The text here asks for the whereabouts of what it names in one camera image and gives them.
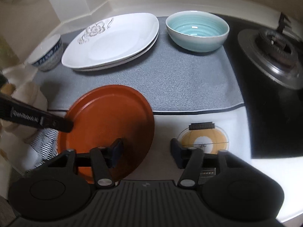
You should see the silver gas burner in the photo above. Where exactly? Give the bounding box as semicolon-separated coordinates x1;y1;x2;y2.
238;28;302;90

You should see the black gas stove top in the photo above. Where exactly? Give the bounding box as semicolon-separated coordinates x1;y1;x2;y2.
222;15;302;159

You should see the black pan support grate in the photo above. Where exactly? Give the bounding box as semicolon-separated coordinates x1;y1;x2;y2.
276;13;302;41

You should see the grey drying mat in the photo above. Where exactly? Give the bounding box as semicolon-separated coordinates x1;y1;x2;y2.
34;17;244;113

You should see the blue white patterned bowl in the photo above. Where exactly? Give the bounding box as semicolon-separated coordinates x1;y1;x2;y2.
25;34;64;72

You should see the white lower square plate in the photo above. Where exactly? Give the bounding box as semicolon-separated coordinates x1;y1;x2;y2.
73;33;159;72

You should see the teal ceramic bowl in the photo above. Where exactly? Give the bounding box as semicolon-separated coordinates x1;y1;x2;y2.
165;11;230;53

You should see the striped cloth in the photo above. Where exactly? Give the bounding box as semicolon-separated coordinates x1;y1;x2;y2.
25;129;59;172

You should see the orange round plate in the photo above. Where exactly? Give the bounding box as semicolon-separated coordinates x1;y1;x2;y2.
57;85;155;181

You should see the white floral square plate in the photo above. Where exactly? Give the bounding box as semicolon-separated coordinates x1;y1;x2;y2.
62;13;159;70

